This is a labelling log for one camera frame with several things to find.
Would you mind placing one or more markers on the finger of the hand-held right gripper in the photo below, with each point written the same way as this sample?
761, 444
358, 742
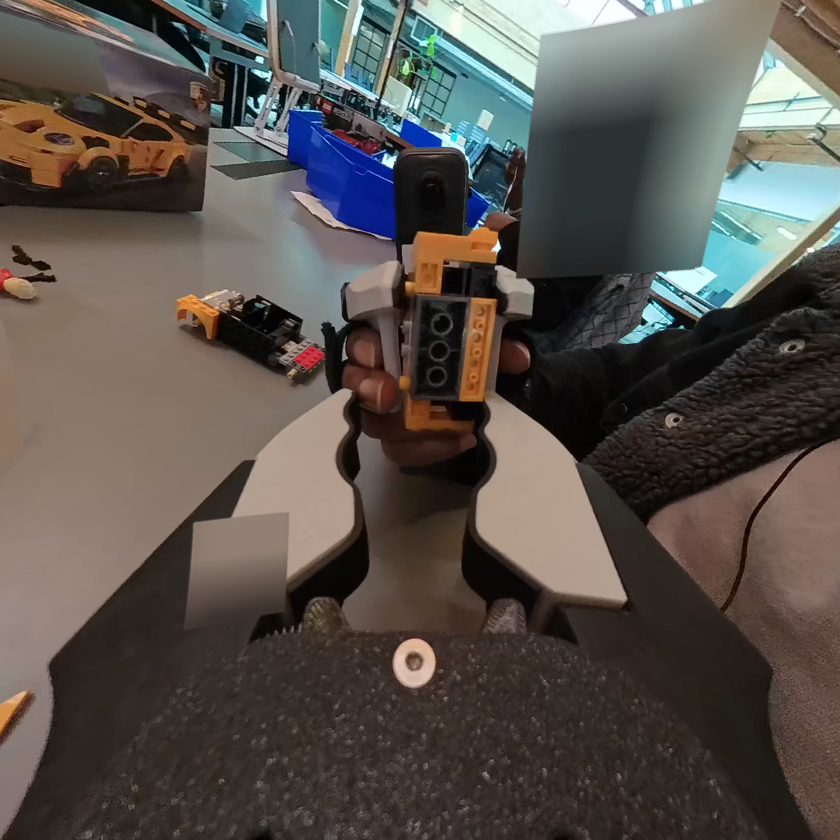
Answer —
371, 295
515, 298

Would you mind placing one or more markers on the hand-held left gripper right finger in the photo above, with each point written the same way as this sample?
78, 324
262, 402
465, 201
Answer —
544, 525

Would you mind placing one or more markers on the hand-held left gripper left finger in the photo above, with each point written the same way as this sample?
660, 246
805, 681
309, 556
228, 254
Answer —
308, 479

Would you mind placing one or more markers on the orange and black lego assembly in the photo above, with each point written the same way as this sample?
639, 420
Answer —
446, 341

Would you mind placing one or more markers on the person's right forearm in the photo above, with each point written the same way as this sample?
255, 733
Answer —
571, 400

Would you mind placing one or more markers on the partly built lego car chassis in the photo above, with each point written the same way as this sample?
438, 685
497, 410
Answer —
262, 331

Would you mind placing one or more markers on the small black lego piece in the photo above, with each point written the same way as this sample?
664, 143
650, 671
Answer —
29, 257

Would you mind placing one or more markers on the red lego minifigure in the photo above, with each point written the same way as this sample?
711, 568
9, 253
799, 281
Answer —
23, 287

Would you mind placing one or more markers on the person's right hand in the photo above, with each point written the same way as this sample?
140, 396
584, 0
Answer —
367, 387

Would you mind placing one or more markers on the blue plastic bin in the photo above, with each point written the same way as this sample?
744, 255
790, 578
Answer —
420, 134
354, 184
302, 131

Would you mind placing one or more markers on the dark quilted jacket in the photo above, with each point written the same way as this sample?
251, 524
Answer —
610, 308

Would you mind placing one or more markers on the white paper sheet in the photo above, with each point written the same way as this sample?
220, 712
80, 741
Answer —
321, 208

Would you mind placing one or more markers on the grey board on white stand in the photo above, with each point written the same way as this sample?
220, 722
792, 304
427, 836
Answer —
298, 39

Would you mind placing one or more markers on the black fleece jacket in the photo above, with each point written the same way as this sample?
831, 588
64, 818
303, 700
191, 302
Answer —
722, 394

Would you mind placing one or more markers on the pink hoodie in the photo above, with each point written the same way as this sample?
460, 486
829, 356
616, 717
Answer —
800, 623

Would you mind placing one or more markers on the cardboard box with yellow car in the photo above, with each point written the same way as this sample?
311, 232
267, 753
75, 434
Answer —
131, 151

